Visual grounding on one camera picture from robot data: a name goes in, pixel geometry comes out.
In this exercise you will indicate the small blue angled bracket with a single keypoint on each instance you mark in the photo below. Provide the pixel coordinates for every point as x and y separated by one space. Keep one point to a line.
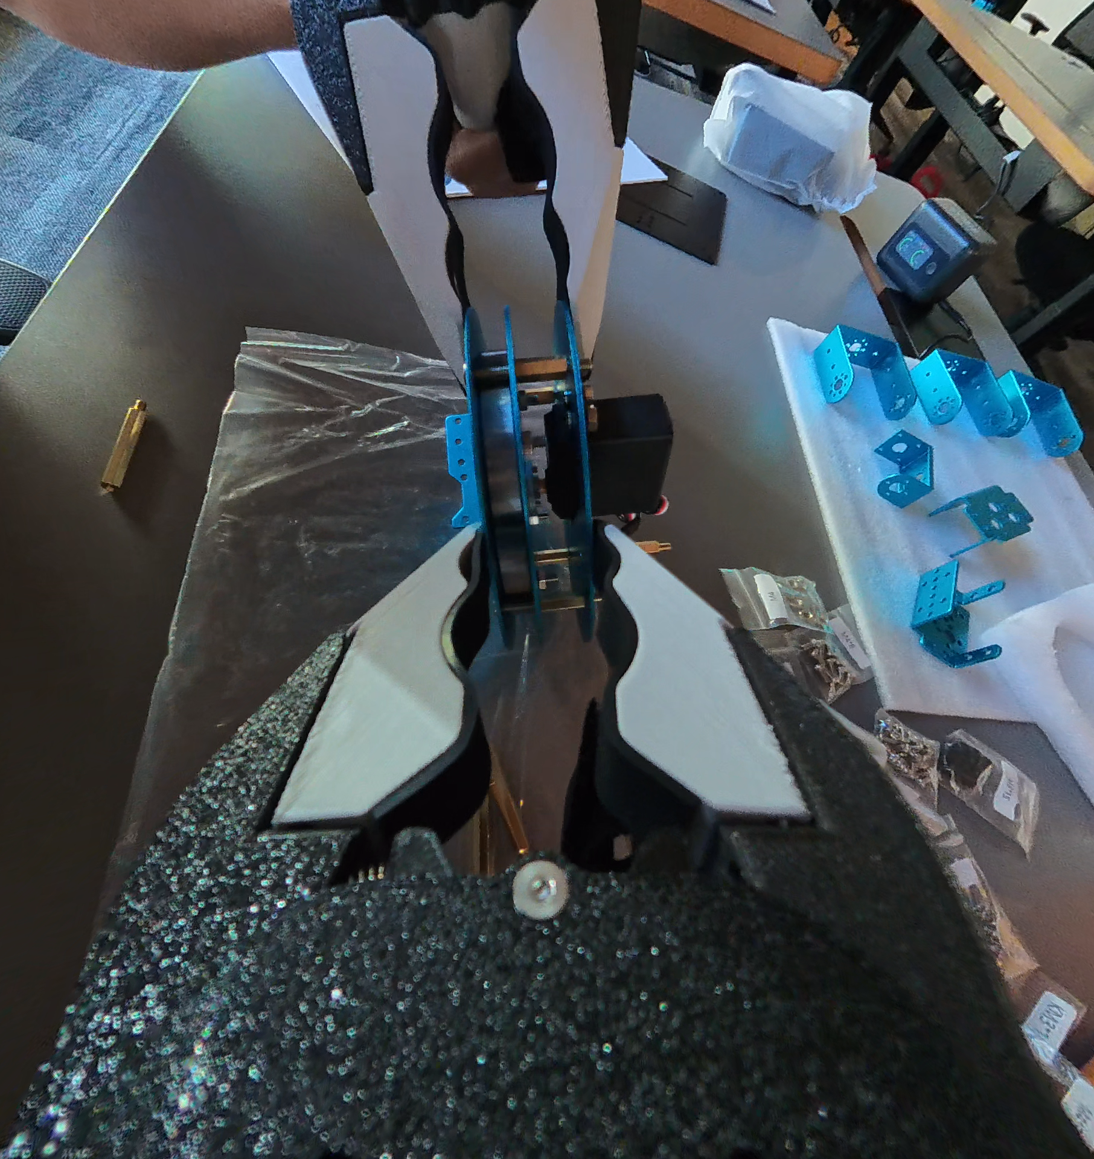
904 466

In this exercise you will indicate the white foam tray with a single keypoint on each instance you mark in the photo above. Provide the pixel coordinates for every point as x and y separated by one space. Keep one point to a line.
827 507

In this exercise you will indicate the clear plastic bag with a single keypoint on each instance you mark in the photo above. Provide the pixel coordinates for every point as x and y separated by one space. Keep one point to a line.
330 471

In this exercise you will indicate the black flat plate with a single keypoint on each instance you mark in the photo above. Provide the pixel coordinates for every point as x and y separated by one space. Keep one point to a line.
682 217

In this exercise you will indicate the grey chair armrest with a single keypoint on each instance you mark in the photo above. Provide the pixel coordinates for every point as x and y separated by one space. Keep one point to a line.
4 289

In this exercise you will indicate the blue round turntable base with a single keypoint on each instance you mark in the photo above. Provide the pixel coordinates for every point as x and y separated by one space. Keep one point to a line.
488 471

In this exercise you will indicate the small black device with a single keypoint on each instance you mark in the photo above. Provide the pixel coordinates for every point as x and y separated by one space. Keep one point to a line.
923 253

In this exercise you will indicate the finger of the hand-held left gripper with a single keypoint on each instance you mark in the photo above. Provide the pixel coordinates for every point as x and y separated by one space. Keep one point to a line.
583 181
393 135

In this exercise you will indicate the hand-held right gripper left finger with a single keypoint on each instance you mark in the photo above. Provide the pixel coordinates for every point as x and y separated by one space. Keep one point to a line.
374 724

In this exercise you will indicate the instruction booklet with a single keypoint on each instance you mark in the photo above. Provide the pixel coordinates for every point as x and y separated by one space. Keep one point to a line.
645 164

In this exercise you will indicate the white wrapped foam block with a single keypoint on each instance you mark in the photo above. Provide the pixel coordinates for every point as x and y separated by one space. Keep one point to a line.
783 135

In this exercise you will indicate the black office chair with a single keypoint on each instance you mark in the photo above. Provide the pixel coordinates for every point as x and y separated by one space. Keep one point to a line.
1063 253

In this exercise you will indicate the blue metal bracket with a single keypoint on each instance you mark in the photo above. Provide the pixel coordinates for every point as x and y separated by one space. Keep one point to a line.
959 388

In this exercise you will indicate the grey desk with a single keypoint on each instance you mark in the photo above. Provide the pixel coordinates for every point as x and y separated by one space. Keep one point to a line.
58 588

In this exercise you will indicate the person's left hand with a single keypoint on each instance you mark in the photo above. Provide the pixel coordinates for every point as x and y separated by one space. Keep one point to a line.
475 158

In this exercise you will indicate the pile of small screw bags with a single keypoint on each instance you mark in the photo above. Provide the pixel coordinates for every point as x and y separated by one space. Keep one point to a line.
827 633

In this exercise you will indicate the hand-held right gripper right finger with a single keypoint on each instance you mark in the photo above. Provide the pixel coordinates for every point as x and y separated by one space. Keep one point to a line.
710 724

